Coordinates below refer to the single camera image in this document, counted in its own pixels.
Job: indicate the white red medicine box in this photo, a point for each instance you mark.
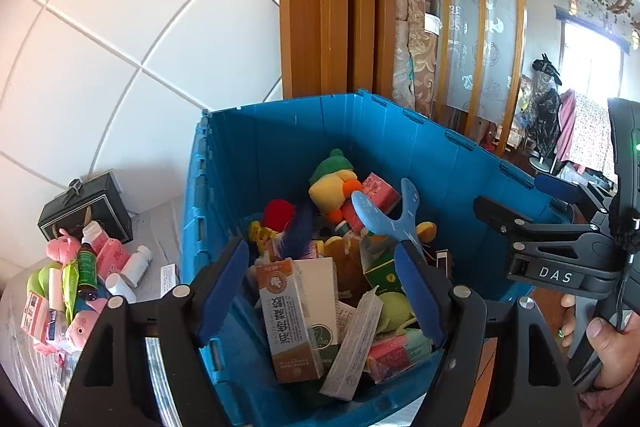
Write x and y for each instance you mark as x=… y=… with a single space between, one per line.
x=169 y=278

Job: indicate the person right hand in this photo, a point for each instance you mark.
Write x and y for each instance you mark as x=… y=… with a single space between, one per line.
x=617 y=351

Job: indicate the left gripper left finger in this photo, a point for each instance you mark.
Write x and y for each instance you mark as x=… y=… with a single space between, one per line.
x=112 y=383

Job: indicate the pink white tissue pack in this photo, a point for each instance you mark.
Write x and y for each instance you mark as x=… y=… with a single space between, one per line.
x=35 y=318

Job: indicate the black gift box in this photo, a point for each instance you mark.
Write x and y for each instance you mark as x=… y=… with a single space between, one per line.
x=97 y=199

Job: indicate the long white ointment box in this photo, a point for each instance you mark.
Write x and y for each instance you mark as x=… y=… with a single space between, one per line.
x=345 y=373

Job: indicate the orange green medicine box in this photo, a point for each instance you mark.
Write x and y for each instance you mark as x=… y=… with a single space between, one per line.
x=379 y=271

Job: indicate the orange white ointment box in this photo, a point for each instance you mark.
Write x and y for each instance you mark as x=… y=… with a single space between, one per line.
x=293 y=347

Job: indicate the blue plastic storage crate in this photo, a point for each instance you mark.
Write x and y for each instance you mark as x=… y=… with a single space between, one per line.
x=243 y=158

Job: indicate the pink pig plush blue body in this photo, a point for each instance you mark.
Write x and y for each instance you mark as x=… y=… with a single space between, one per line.
x=80 y=329

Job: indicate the green bird plush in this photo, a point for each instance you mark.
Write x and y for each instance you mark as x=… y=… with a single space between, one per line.
x=38 y=281

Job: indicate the rolled patterned carpet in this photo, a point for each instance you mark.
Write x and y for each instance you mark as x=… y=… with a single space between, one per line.
x=417 y=29

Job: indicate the brown green-label medicine bottle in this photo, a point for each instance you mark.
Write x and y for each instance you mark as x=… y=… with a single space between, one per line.
x=87 y=286

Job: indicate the green tennis ball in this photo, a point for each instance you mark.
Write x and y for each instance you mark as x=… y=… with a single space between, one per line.
x=396 y=313

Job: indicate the pink pig plush orange dress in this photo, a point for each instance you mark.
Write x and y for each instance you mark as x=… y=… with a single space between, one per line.
x=64 y=248

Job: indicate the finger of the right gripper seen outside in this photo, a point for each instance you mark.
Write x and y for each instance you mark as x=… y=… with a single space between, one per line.
x=537 y=239

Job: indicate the white pill bottle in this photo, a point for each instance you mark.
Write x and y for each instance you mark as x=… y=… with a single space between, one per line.
x=136 y=266

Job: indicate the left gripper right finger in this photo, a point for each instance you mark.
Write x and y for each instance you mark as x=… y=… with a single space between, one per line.
x=529 y=385

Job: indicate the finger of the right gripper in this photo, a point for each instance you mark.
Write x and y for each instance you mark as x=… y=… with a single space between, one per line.
x=570 y=192

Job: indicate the green wet wipes pack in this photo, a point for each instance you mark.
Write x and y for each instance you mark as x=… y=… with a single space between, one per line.
x=70 y=278

